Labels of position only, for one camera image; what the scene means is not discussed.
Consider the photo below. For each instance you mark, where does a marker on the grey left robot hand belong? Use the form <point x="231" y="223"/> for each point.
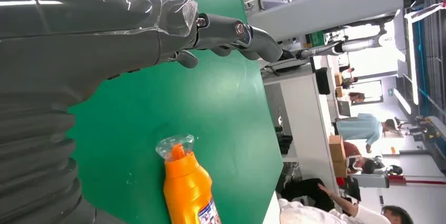
<point x="87" y="24"/>

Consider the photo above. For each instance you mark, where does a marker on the orange plastic bottle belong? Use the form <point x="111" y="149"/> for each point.
<point x="188" y="187"/>

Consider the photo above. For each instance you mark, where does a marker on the white table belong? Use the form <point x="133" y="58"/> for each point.
<point x="306" y="125"/>

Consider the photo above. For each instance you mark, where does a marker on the black rectangular device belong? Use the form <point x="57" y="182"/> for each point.
<point x="323" y="81"/>

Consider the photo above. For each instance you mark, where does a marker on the grey column machine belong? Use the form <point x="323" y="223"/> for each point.
<point x="331" y="10"/>

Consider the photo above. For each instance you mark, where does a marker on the small brown cardboard box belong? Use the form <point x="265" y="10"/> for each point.
<point x="339" y="92"/>
<point x="338" y="79"/>

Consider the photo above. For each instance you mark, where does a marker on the silver humanoid robot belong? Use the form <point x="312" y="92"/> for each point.
<point x="352" y="45"/>

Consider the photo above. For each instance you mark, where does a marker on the white desk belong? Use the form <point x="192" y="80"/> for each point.
<point x="271" y="216"/>

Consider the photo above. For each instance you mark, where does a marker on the person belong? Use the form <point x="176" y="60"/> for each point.
<point x="347" y="83"/>
<point x="352" y="150"/>
<point x="356" y="97"/>
<point x="359" y="128"/>
<point x="306" y="215"/>

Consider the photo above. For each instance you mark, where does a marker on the black bag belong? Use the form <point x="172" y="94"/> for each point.
<point x="301" y="191"/>

